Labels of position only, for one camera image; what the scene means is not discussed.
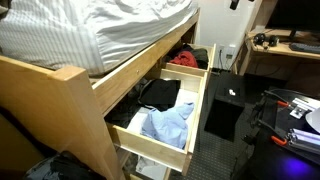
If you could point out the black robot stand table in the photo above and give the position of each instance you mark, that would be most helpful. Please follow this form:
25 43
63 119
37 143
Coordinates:
266 160

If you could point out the grey metal bracket plate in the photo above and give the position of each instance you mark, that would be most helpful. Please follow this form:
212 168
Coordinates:
301 108

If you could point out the silver aluminium rail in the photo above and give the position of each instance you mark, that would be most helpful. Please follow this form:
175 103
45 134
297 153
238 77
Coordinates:
305 141

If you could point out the wooden desk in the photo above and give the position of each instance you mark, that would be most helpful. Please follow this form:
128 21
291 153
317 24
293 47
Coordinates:
280 50

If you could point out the white item in low drawer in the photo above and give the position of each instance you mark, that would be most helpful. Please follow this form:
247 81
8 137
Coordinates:
150 168

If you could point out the black headphones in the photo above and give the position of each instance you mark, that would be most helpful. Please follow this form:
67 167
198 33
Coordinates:
259 38

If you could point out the black monitor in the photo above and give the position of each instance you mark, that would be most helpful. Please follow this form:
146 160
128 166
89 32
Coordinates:
293 13

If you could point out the dark navy clothing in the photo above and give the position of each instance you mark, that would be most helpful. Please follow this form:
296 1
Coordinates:
187 48

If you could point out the grey clothing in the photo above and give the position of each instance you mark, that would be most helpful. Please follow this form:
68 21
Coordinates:
140 87

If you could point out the dark clothing pile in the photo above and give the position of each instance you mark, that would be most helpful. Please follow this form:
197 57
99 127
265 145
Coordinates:
66 168

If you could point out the dark keyboard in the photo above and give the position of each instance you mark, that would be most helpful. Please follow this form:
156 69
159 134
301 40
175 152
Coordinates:
305 47

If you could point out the wooden drawer with blue shirt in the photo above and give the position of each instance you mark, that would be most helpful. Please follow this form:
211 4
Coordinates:
150 150

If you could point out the white wall outlet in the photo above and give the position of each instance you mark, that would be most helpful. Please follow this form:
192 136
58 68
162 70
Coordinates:
230 50

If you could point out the wooden bed frame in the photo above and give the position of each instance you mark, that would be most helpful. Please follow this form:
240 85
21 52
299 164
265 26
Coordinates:
66 100

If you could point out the white sheeted mattress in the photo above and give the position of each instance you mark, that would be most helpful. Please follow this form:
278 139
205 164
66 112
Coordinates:
83 30

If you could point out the orange piece of clothing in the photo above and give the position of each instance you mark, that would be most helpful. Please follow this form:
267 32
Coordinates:
185 59

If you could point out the dark green clothing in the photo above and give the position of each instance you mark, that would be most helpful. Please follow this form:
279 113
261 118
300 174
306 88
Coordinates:
201 55

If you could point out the wooden drawer with dark clothes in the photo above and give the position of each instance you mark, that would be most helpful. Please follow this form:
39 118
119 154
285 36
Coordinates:
186 69

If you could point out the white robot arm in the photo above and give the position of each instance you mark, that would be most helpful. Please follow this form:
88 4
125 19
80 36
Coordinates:
315 121

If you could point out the low wooden drawer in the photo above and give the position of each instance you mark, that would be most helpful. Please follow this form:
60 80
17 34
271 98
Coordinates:
166 175

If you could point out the light blue shirt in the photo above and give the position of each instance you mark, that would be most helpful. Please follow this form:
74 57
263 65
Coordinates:
166 126

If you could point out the black cube box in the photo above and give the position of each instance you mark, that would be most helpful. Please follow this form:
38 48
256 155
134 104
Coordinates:
223 110

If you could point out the black folded clothing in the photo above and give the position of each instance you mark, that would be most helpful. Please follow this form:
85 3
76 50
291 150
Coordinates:
160 93

